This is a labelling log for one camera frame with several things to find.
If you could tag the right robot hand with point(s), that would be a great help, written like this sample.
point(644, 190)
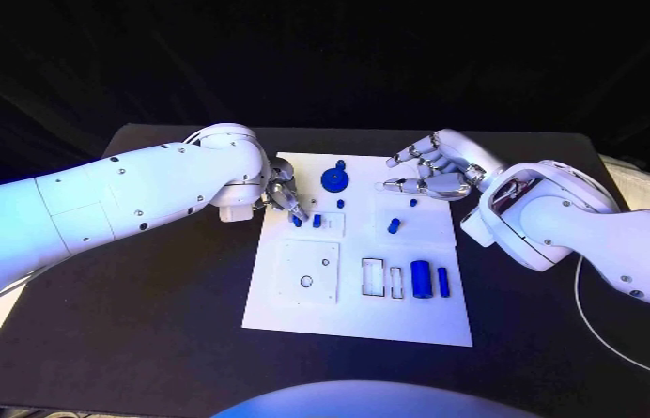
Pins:
point(447, 168)

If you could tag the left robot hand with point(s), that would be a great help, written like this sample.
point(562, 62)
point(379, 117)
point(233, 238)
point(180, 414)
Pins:
point(282, 189)

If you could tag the blue plug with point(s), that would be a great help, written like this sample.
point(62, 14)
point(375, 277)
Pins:
point(295, 221)
point(317, 220)

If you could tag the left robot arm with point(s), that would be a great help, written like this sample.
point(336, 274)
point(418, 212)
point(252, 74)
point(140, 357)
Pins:
point(127, 192)

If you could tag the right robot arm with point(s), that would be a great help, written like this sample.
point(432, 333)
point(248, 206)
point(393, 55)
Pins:
point(553, 220)

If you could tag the white task board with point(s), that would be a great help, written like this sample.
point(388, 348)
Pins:
point(355, 305)

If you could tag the blue gear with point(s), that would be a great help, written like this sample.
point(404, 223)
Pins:
point(334, 178)

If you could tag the thick blue cylinder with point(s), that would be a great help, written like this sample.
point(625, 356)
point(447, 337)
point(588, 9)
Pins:
point(421, 279)

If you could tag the thin blue cylinder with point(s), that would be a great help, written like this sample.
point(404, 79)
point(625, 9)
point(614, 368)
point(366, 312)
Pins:
point(444, 282)

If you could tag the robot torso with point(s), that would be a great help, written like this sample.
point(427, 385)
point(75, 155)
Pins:
point(375, 402)

